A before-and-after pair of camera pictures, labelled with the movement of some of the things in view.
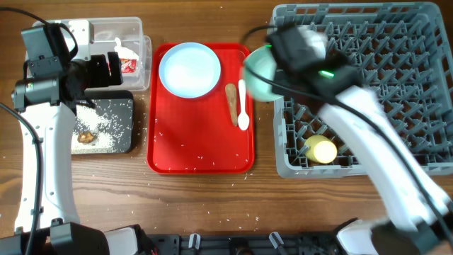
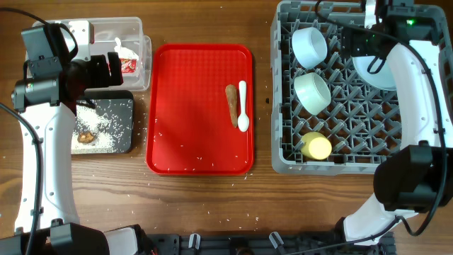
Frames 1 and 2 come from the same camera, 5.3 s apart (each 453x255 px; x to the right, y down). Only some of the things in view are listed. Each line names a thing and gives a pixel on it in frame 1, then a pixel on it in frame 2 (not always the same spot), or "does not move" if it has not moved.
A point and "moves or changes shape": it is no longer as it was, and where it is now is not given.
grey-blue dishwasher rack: (405, 50) does not move
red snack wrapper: (128, 65) does not move
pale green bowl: (261, 61) moves or changes shape
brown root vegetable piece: (231, 98) does not move
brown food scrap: (85, 137) does not move
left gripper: (101, 77) does not move
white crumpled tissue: (124, 52) does not move
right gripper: (275, 81) to (351, 44)
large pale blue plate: (190, 69) to (383, 78)
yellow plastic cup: (321, 149) moves or changes shape
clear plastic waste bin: (124, 37) does not move
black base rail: (244, 244) does not move
